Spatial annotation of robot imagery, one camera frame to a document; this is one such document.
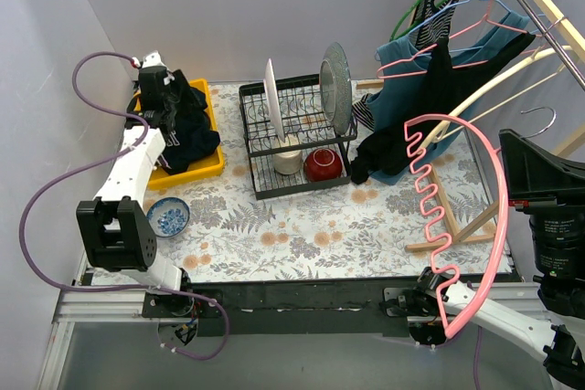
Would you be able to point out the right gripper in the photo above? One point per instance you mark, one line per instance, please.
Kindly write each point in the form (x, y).
(549, 201)

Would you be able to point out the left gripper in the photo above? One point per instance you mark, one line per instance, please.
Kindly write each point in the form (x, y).
(169, 121)

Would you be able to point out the thick pink hanger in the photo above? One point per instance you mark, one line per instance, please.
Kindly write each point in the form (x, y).
(500, 225)

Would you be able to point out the navy basketball tank top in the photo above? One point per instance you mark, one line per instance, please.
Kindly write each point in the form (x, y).
(193, 138)

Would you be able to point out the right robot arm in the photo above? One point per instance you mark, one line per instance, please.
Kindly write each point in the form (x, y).
(543, 317)

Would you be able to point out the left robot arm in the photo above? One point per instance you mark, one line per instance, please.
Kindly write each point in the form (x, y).
(115, 231)

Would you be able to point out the black tank top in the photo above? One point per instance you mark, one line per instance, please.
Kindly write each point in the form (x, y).
(442, 89)

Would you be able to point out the teal tank top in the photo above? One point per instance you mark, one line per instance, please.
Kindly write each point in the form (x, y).
(384, 105)

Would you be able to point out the striped tank top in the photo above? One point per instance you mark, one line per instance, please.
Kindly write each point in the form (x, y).
(432, 20)

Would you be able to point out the wooden clothes rack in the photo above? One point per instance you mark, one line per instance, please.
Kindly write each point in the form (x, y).
(576, 43)

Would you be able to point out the yellow plastic tray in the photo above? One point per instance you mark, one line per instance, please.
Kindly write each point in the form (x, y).
(210, 166)

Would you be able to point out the white plate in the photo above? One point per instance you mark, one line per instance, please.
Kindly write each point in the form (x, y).
(272, 98)

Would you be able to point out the blue white patterned bowl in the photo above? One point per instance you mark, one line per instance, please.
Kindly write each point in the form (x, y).
(168, 217)

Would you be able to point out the white ceramic cup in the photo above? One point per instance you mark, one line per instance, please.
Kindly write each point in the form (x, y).
(289, 162)

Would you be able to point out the grey patterned plate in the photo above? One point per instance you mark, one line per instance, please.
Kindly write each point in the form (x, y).
(336, 89)

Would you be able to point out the floral table mat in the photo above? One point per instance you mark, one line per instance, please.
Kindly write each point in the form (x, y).
(350, 231)

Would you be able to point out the red bowl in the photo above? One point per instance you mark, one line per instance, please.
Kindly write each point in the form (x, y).
(322, 164)

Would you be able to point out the black wire dish rack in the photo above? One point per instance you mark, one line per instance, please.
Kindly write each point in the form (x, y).
(304, 121)

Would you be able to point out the blue wire hanger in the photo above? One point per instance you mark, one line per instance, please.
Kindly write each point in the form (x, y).
(482, 50)

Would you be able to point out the thin pink wire hanger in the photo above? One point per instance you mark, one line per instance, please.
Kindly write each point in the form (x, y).
(485, 19)

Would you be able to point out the aluminium frame rail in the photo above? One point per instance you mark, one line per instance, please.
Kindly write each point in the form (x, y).
(116, 306)

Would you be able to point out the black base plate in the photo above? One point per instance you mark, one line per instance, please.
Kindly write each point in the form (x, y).
(309, 306)

